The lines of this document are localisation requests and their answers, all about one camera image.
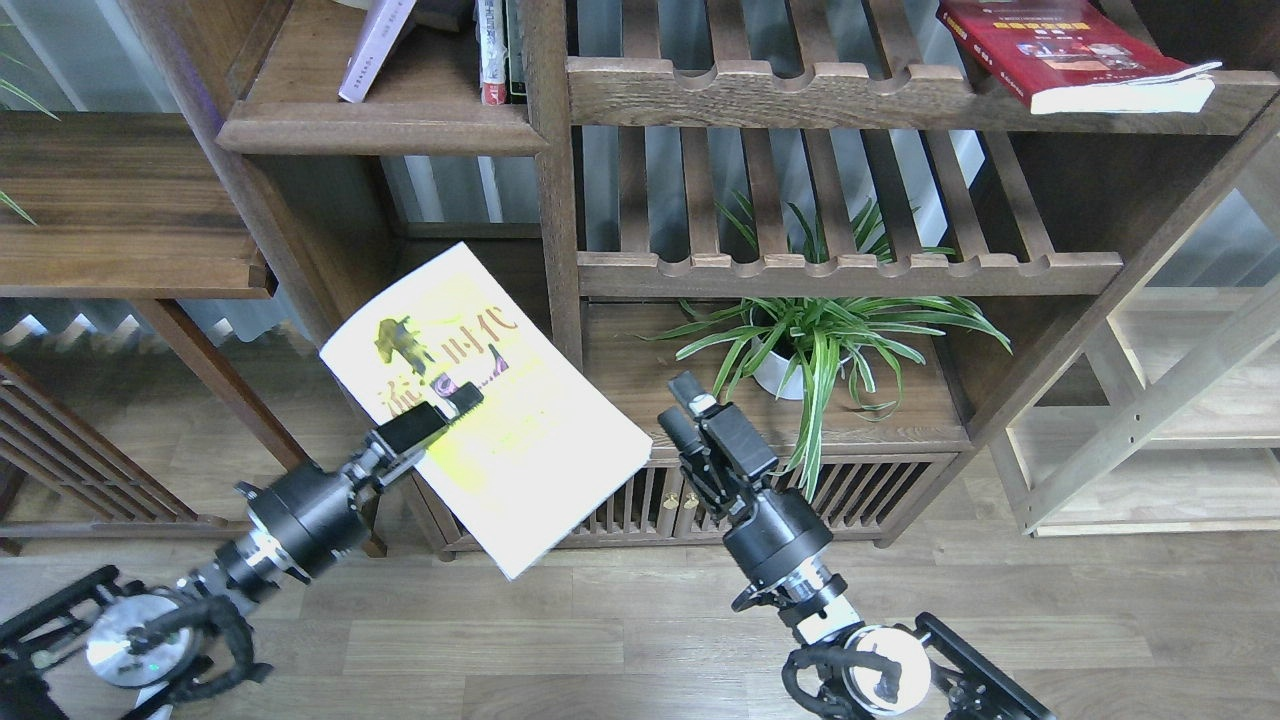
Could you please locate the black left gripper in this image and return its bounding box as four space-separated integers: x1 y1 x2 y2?
234 380 484 583

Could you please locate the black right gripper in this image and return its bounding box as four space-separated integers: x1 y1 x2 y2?
658 372 835 611

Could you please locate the yellow green book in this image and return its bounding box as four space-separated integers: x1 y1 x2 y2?
320 243 653 579

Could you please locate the purple white book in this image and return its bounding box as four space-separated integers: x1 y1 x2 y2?
338 1 417 102

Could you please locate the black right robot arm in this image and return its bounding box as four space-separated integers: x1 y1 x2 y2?
659 372 1052 719

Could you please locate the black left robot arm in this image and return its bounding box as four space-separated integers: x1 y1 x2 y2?
1 382 483 719

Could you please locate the white plant pot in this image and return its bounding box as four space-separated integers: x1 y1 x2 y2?
751 331 850 401

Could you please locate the green spider plant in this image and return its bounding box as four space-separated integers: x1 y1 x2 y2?
640 190 1012 518

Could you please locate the dark wooden bookshelf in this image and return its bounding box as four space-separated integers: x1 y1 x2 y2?
122 1 1277 547

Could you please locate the dark upright book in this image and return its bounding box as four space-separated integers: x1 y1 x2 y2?
503 0 529 105

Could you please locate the red white upright book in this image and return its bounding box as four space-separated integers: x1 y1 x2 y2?
474 0 509 106

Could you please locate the wooden slatted rack left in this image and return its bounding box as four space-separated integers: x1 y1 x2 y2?
1 356 250 555

